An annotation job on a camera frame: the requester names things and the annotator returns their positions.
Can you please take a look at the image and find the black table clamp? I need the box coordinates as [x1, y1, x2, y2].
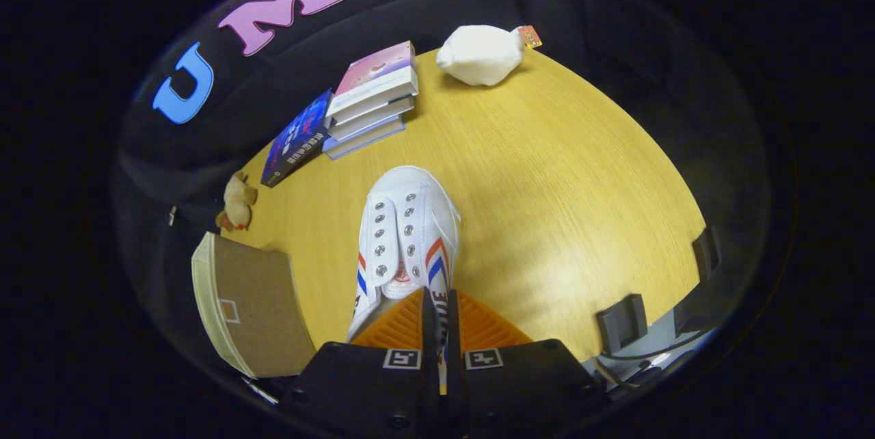
[692, 226, 723, 282]
[597, 294, 648, 356]

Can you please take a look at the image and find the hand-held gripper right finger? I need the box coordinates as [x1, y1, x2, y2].
[444, 289, 607, 439]

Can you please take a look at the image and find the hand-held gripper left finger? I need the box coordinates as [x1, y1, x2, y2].
[282, 287, 443, 439]

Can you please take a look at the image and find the white canvas shoe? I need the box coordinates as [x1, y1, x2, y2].
[345, 165, 462, 385]

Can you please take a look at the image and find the dark blue book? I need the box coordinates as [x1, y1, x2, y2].
[260, 89, 334, 188]

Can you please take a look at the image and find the grey book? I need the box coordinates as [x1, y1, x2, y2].
[328, 94, 416, 143]

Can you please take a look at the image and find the brown plush dog toy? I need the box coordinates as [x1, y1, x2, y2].
[216, 172, 258, 232]

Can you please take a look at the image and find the light blue book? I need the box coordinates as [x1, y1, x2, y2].
[323, 115, 406, 161]

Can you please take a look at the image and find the beige fabric storage box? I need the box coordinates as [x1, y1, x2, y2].
[191, 232, 317, 380]

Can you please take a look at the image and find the pink cover book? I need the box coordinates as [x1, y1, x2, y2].
[327, 41, 419, 118]

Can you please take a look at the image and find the white plush toy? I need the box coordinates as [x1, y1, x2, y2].
[436, 24, 543, 88]

